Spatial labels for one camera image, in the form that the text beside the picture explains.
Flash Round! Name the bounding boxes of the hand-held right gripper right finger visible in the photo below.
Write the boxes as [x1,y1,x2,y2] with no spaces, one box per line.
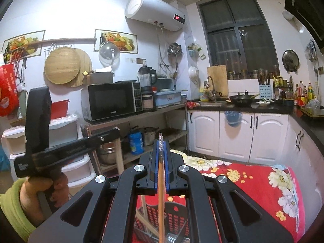
[164,139,295,243]

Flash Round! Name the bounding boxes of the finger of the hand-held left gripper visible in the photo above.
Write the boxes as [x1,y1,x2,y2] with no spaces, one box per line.
[87,129,120,149]

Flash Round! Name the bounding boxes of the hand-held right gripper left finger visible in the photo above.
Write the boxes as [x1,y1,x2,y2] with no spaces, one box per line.
[28,139,160,243]

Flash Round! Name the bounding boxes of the wooden chopstick pair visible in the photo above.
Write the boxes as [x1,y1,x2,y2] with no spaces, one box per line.
[157,132,165,243]

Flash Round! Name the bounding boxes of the grey perforated chopstick holder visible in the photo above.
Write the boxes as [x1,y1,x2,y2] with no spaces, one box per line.
[134,195,190,243]

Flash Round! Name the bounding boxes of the person's left forearm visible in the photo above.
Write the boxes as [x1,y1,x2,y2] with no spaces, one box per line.
[0,178,37,236]

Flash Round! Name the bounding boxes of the hanging kitchen utensils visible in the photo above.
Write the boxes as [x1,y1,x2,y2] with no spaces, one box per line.
[305,39,318,62]

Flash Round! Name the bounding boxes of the person's left hand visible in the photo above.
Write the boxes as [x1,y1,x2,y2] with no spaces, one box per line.
[20,173,69,227]

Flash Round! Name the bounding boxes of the stacked steel pots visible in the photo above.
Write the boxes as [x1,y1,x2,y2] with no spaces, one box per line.
[97,142,118,165]

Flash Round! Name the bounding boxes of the small steel pot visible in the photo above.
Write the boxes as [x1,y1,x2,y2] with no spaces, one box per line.
[140,127,159,146]

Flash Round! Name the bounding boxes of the blue can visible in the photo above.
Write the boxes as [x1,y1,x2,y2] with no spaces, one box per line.
[128,131,145,155]

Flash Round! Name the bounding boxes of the black microwave oven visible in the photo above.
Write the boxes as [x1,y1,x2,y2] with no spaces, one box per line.
[81,82,143,124]

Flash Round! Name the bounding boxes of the red shopping bag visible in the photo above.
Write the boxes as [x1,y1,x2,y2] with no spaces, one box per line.
[0,64,19,117]

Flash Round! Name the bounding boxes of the metal kitchen shelf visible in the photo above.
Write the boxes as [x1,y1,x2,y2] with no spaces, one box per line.
[85,104,189,178]

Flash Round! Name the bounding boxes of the round woven bamboo mat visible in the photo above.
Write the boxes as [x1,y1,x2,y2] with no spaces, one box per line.
[44,48,81,84]

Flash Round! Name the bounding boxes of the black blender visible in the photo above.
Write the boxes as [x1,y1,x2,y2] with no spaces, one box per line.
[137,66,157,112]

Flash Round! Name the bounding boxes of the blue dish drainer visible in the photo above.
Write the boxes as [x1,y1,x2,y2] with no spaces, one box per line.
[154,78,188,107]

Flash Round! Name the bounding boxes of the round wooden board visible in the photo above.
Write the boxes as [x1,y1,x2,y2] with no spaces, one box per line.
[71,48,93,88]

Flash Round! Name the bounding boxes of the blue plastic bag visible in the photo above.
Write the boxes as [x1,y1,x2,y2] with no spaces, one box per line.
[224,111,242,127]

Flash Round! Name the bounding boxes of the glass pot lid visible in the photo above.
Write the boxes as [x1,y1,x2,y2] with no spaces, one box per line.
[99,42,120,71]

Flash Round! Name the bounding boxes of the metal faucet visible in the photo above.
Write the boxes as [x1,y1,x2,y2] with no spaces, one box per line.
[205,76,217,102]

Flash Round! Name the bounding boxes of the red floral tablecloth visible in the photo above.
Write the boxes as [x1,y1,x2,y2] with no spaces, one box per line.
[169,149,307,243]

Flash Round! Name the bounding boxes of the white hanging pot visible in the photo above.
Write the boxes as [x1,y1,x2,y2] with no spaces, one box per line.
[188,66,200,85]

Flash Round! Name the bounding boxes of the rectangular wooden cutting board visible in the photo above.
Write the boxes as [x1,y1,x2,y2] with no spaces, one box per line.
[207,65,229,98]

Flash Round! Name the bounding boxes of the black wok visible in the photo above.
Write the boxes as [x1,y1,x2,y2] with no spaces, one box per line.
[228,90,260,107]

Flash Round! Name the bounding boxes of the white kitchen cabinets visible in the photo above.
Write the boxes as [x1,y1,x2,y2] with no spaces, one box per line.
[187,106,324,183]

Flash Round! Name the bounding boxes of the hanging steel colander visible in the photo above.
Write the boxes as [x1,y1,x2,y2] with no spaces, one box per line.
[167,43,183,66]

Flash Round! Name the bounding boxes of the hanging green packets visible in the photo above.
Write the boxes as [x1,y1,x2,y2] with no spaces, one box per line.
[187,42,206,61]

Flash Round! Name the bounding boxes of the blue knife holder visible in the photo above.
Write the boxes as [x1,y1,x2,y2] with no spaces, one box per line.
[259,84,274,100]

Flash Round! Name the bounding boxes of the black kitchen countertop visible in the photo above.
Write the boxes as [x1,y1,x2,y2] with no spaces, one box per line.
[189,101,324,155]

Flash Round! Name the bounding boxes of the row of metal jars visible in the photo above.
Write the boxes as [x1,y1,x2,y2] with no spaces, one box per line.
[228,68,279,80]

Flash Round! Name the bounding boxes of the white water heater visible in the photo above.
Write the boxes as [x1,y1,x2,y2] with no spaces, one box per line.
[125,0,186,32]

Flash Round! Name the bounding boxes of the dark framed window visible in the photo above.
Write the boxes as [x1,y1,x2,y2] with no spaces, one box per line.
[196,0,280,80]

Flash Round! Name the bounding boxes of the cluster of condiment bottles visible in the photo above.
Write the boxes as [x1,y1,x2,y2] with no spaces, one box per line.
[294,81,319,107]

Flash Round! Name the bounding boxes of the clear plastic bag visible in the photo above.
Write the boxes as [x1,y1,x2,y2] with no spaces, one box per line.
[305,99,321,110]

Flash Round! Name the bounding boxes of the hanging steel pot lid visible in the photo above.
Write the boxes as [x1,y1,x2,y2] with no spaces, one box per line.
[282,49,300,71]

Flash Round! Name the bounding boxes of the black range hood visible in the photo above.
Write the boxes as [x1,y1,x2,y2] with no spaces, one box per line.
[285,0,324,53]

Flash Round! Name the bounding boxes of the fruit wall poster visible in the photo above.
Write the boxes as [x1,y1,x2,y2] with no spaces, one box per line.
[95,29,139,55]
[2,30,46,57]

